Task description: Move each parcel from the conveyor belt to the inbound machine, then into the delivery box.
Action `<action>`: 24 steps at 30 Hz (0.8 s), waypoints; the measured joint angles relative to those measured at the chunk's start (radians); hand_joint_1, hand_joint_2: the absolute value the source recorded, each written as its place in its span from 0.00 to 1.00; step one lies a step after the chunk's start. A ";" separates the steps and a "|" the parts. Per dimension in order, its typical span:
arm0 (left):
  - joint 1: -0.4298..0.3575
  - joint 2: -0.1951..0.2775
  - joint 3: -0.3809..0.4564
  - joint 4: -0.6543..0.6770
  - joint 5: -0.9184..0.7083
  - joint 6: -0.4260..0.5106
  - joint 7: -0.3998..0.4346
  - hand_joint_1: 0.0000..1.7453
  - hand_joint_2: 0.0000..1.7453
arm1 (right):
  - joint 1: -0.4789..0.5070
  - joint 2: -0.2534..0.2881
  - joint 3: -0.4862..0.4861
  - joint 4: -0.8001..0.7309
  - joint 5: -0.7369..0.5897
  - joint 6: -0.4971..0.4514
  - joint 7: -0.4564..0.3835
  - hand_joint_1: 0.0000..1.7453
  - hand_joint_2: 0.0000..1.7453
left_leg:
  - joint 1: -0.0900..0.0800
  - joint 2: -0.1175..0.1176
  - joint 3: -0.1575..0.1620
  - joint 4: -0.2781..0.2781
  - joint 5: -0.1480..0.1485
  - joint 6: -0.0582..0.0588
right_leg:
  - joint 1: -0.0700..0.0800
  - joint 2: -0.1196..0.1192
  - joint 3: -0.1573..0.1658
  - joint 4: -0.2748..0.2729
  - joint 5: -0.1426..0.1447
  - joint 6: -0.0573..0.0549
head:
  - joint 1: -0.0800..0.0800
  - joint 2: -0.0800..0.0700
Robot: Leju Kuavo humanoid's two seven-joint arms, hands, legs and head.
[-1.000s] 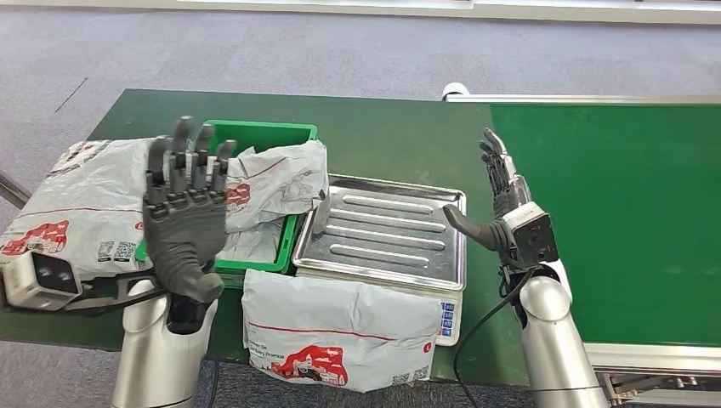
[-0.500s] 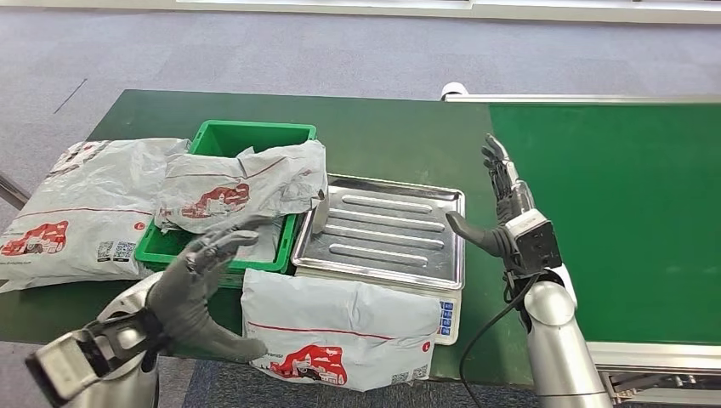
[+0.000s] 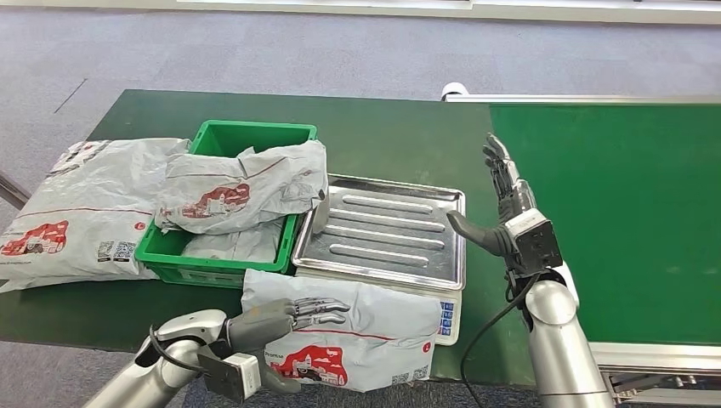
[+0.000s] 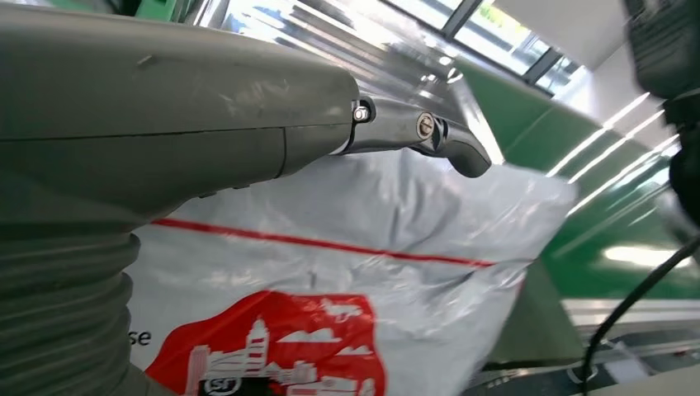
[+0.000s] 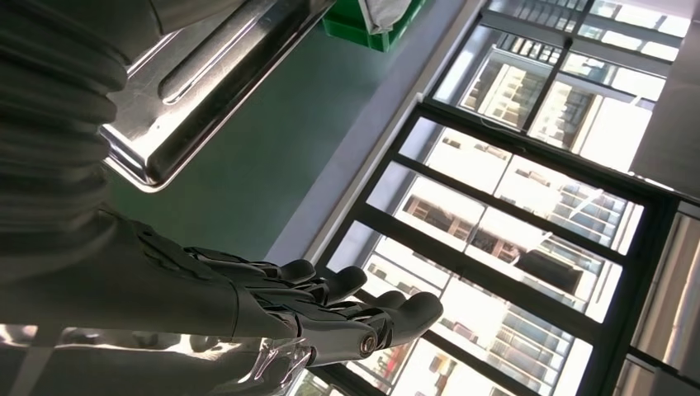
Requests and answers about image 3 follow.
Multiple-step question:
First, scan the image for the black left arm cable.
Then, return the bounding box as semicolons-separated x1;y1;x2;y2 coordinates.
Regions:
147;325;207;374

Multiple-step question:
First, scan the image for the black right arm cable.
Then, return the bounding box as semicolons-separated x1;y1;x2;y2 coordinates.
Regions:
460;273;542;408

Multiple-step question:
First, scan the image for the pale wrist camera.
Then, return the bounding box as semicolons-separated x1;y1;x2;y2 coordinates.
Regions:
196;351;263;405
503;208;565;275

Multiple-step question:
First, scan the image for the large flat grey mailer bag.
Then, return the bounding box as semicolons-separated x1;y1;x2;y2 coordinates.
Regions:
0;138;193;292

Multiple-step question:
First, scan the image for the aluminium conveyor frame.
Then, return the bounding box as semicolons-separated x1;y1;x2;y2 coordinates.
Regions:
443;93;721;408

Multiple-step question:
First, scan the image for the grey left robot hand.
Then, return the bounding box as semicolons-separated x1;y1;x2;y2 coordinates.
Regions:
224;297;351;395

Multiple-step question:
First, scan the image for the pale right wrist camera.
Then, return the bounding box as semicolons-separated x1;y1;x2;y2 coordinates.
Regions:
503;208;565;275

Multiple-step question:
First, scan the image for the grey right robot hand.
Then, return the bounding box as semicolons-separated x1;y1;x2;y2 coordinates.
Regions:
446;133;537;258

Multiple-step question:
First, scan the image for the dark green table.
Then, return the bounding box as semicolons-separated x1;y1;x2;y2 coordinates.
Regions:
0;88;536;388

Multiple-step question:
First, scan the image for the white scale with steel tray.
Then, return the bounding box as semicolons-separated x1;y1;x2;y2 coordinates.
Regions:
291;174;468;347

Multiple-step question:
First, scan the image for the green conveyor belt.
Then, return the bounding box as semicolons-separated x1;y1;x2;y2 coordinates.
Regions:
490;104;721;346

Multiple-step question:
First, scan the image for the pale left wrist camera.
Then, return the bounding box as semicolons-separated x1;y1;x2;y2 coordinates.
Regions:
196;351;263;405

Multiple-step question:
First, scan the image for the grey metal bar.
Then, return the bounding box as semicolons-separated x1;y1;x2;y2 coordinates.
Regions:
0;168;32;211

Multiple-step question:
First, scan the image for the grey parcel bag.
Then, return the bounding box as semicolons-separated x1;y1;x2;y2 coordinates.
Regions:
179;218;286;264
155;139;329;236
241;269;443;394

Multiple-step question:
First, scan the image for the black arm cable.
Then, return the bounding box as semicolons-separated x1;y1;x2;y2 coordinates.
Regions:
460;273;542;408
147;325;207;374

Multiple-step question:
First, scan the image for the green plastic crate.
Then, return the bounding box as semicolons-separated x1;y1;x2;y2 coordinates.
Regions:
134;119;320;289

